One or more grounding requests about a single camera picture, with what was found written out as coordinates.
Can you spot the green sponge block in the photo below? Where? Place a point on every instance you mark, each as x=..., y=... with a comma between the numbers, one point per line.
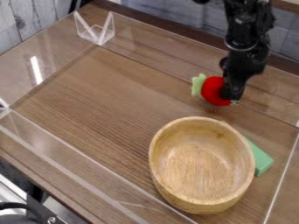
x=259, y=159

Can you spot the red felt fruit green leaf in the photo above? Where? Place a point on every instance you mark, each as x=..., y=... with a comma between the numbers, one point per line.
x=205, y=88

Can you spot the round wooden bowl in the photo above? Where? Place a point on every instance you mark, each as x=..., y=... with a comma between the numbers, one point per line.
x=201, y=164

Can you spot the black table clamp bracket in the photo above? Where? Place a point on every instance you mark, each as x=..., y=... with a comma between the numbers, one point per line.
x=40, y=213

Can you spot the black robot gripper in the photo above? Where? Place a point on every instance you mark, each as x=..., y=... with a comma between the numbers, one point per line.
x=249, y=19

